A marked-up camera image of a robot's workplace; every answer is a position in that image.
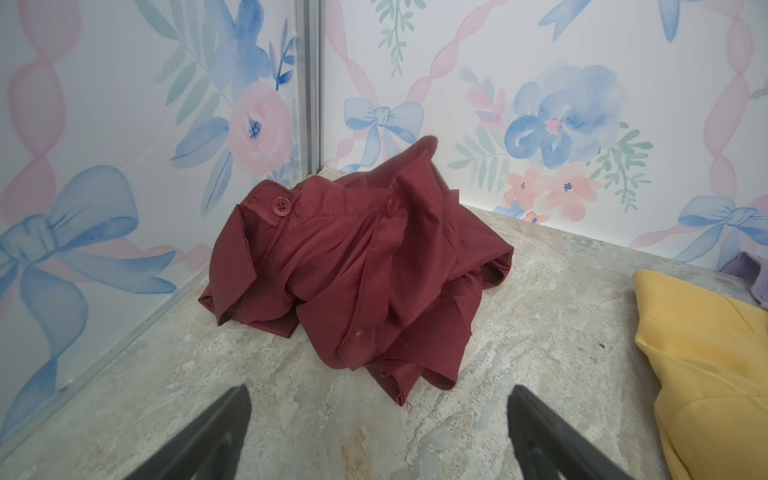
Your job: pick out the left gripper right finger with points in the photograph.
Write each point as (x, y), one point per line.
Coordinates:
(547, 447)

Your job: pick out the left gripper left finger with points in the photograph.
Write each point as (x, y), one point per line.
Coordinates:
(209, 447)

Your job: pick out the maroon shirt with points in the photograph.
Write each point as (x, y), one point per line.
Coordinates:
(384, 270)

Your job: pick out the yellow cloth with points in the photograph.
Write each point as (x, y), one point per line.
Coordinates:
(709, 352)

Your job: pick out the purple cloth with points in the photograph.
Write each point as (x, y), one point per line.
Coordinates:
(752, 269)

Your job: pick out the left corner aluminium post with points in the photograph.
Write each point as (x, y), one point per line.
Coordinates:
(309, 38)

